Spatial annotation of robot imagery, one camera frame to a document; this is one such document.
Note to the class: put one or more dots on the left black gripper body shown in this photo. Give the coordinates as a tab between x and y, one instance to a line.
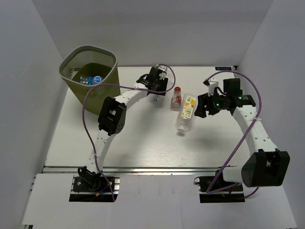
156	81

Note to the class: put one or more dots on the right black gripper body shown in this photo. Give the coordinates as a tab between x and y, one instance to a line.
217	103

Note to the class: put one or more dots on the clear bottle blue-white cap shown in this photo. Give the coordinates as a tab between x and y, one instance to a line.
156	98

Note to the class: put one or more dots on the orange label white cap bottle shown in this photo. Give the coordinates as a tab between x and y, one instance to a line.
186	113

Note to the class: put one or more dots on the red cap red label bottle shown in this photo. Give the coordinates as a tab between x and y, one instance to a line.
176	99

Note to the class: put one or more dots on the blue label blue cap bottle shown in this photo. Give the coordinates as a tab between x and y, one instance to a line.
90	80

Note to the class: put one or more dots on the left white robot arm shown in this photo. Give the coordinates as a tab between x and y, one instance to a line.
112	118

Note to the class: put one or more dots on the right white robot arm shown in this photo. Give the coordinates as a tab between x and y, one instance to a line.
266	165

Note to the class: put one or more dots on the green mesh waste bin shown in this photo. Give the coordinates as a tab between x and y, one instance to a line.
91	61

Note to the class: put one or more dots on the blue corner label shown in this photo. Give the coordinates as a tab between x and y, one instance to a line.
223	68

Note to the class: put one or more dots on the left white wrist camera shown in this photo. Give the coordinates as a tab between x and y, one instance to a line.
163	70

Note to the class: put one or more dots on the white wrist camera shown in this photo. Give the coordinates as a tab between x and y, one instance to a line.
212	84
163	70

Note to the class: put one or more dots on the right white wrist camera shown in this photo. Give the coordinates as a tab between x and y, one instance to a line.
212	84

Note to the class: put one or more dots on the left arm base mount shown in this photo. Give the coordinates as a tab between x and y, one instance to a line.
100	192

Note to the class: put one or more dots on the aluminium table edge rail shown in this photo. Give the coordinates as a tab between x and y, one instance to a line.
136	170

